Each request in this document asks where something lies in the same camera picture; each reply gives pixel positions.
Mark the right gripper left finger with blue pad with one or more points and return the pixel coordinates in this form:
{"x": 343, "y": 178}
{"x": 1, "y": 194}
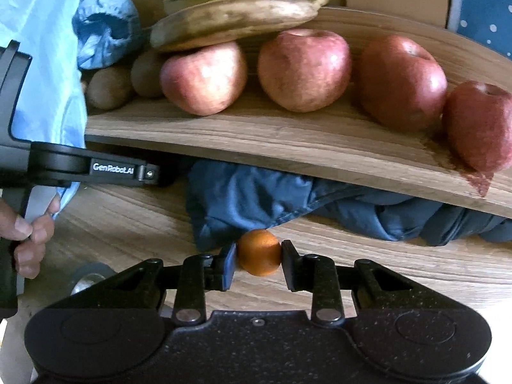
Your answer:
{"x": 197, "y": 275}

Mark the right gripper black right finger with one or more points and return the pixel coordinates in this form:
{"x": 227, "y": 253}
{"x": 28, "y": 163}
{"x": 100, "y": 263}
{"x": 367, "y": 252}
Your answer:
{"x": 317, "y": 275}

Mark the small tangerine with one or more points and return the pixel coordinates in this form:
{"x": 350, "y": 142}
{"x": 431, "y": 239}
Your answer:
{"x": 259, "y": 252}

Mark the person's left hand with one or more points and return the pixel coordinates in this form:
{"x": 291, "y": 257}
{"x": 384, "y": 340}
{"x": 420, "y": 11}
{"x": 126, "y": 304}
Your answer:
{"x": 31, "y": 237}

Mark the dark blue quilted jacket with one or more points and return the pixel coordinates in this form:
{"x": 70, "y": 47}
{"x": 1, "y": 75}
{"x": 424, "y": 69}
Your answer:
{"x": 226, "y": 200}

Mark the brown kiwi left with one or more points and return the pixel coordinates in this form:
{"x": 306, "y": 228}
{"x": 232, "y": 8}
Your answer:
{"x": 109, "y": 88}

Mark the brown kiwi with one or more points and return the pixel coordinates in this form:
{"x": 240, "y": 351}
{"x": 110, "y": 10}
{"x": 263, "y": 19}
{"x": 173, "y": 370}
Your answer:
{"x": 145, "y": 74}
{"x": 109, "y": 88}

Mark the wooden shelf riser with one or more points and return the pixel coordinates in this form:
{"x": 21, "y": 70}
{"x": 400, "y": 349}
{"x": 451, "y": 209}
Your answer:
{"x": 335, "y": 143}

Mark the brown kiwi right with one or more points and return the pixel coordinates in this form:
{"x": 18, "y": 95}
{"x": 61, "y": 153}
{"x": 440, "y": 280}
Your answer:
{"x": 145, "y": 74}

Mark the crumpled blue shoe cover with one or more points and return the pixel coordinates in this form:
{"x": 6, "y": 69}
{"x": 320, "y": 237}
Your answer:
{"x": 106, "y": 31}

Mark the light blue garment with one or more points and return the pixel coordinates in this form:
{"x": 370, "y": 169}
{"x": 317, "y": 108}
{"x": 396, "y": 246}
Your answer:
{"x": 51, "y": 106}

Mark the pale red apple leftmost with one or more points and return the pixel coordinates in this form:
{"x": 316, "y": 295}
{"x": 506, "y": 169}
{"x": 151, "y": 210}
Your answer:
{"x": 206, "y": 81}

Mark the pale red apple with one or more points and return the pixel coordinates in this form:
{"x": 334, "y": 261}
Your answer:
{"x": 206, "y": 81}
{"x": 304, "y": 70}

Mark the dark red apple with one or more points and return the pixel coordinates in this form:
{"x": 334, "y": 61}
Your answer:
{"x": 400, "y": 84}
{"x": 477, "y": 120}

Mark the dark red apple rightmost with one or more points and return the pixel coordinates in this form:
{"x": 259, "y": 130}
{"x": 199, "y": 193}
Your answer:
{"x": 477, "y": 120}

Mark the banana bunch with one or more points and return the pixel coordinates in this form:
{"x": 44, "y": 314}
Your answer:
{"x": 191, "y": 24}

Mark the blue starry fabric wardrobe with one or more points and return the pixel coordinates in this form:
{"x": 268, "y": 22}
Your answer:
{"x": 487, "y": 22}

